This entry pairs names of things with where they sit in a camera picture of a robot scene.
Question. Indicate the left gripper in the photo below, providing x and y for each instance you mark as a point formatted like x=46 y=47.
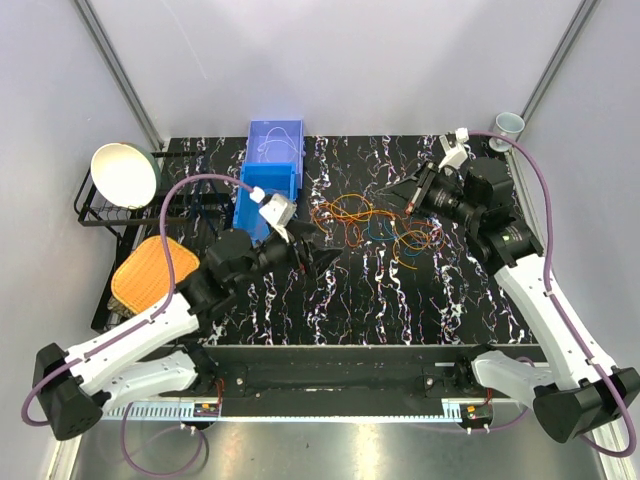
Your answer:
x=316 y=260

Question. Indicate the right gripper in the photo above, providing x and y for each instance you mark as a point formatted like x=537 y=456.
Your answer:
x=413 y=192

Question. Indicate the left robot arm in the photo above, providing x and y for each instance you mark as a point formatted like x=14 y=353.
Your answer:
x=73 y=388

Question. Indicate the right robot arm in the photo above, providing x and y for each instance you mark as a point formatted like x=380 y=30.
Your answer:
x=583 y=388

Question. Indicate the white mug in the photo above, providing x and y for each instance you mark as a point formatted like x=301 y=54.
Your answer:
x=507 y=125

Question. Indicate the light purple plastic bin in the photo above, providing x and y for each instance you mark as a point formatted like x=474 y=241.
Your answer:
x=277 y=141

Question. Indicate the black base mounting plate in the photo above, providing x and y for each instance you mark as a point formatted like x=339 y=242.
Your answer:
x=313 y=383

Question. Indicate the orange woven basket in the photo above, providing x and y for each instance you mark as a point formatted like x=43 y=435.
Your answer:
x=141 y=280

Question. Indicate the white bowl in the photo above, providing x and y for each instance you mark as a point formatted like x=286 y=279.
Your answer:
x=125 y=174

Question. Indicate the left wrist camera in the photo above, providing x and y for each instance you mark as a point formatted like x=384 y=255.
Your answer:
x=276 y=209

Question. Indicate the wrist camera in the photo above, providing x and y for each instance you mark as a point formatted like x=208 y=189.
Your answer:
x=453 y=145
x=276 y=209

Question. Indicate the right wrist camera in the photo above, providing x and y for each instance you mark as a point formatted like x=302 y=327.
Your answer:
x=453 y=145

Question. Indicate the aluminium frame rail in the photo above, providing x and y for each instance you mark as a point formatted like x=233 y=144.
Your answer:
x=170 y=388

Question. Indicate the black wire dish rack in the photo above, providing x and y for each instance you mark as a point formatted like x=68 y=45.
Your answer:
x=196 y=214

